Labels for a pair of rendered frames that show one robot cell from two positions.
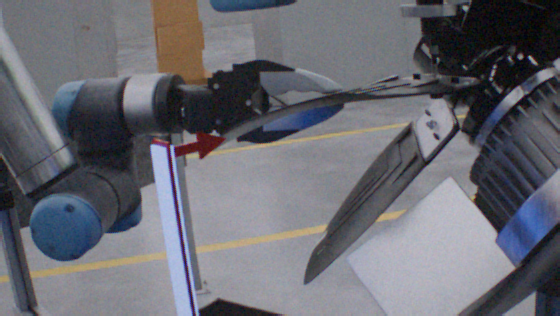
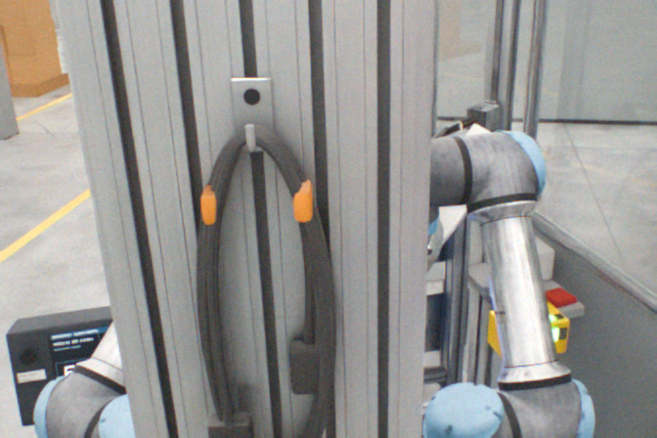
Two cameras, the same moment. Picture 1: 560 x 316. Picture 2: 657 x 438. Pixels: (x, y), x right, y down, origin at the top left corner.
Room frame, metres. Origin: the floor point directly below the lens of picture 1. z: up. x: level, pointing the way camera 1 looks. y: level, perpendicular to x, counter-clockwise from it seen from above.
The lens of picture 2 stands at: (0.18, 1.40, 1.95)
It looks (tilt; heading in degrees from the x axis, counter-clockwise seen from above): 24 degrees down; 294
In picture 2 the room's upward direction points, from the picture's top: 2 degrees counter-clockwise
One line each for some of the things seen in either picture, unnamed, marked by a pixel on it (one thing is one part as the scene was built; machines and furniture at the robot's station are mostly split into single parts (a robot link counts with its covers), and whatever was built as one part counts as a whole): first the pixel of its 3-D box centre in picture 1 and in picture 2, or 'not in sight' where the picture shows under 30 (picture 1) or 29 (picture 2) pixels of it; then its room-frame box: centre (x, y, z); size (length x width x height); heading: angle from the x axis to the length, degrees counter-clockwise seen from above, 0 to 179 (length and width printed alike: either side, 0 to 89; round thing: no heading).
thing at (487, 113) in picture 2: not in sight; (484, 116); (0.58, -0.78, 1.35); 0.10 x 0.07 x 0.09; 73
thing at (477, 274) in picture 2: not in sight; (519, 289); (0.40, -0.61, 0.85); 0.36 x 0.24 x 0.03; 128
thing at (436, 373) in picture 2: not in sight; (417, 377); (0.67, -0.42, 0.56); 0.19 x 0.04 x 0.04; 38
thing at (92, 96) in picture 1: (99, 111); not in sight; (0.86, 0.22, 1.17); 0.11 x 0.08 x 0.09; 74
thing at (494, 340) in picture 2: not in sight; (527, 333); (0.31, -0.08, 1.02); 0.16 x 0.10 x 0.11; 38
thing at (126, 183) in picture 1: (106, 189); not in sight; (0.84, 0.22, 1.07); 0.11 x 0.08 x 0.11; 173
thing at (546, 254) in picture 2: not in sight; (517, 258); (0.42, -0.69, 0.92); 0.17 x 0.16 x 0.11; 38
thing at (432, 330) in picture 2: not in sight; (441, 314); (0.64, -0.56, 0.73); 0.15 x 0.09 x 0.22; 38
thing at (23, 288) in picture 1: (13, 249); not in sight; (0.97, 0.43, 0.96); 0.03 x 0.03 x 0.20; 38
